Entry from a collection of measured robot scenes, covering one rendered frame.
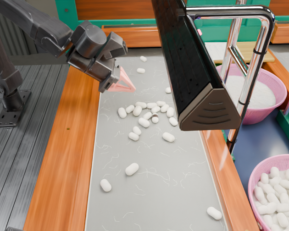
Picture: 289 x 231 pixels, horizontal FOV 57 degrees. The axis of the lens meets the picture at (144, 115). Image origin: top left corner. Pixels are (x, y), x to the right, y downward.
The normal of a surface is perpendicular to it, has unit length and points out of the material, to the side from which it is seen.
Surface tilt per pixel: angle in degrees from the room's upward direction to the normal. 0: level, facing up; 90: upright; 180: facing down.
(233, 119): 90
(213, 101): 90
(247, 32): 90
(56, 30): 30
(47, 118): 0
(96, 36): 40
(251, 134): 0
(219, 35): 90
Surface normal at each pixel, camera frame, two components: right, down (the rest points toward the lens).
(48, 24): 0.47, -0.53
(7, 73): 0.94, 0.21
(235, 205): 0.00, -0.75
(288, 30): 0.06, 0.66
